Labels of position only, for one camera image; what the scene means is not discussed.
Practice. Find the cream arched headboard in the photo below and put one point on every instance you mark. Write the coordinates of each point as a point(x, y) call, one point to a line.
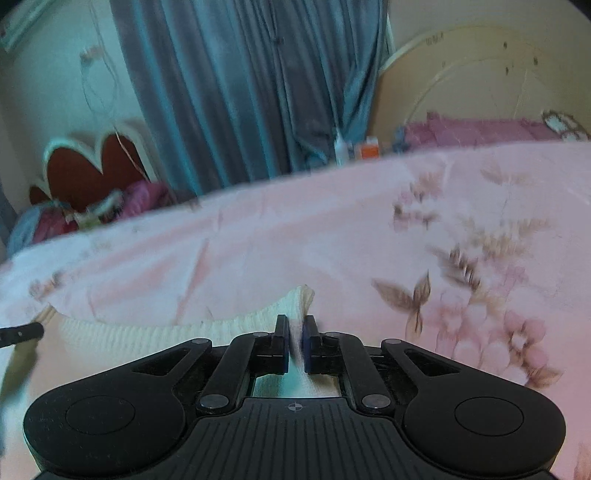
point(471, 78)

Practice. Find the checked patterned pillow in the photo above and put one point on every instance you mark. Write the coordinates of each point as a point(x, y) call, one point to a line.
point(565, 124)

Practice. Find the white air conditioner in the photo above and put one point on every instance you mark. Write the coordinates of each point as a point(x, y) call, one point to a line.
point(14, 30)

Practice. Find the red heart-shaped headboard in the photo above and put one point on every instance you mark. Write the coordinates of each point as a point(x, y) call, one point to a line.
point(106, 161)

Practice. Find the cream knit sweater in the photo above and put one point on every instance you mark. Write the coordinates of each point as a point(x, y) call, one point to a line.
point(184, 337)

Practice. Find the white bottle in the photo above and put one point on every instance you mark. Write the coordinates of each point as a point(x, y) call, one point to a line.
point(340, 147)

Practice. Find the purple-red quilt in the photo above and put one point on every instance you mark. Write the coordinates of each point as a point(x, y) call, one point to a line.
point(147, 196)

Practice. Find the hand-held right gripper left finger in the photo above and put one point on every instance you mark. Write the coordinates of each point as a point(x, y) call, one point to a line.
point(284, 355)

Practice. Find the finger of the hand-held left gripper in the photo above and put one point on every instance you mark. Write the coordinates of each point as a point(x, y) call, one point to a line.
point(23, 333)

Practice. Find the wide grey-blue curtain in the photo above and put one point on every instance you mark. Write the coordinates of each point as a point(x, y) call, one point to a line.
point(240, 92)

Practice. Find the pink floral bed sheet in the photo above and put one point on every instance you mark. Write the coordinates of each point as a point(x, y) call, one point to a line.
point(323, 230)

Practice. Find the blue pillow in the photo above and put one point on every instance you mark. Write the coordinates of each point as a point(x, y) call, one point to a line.
point(23, 230)

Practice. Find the orange box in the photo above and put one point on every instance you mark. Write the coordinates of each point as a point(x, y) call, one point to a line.
point(369, 151)

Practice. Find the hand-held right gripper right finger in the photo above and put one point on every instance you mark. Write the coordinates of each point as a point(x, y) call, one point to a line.
point(310, 357)

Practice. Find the folded pink blanket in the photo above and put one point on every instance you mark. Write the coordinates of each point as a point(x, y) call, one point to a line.
point(471, 131)

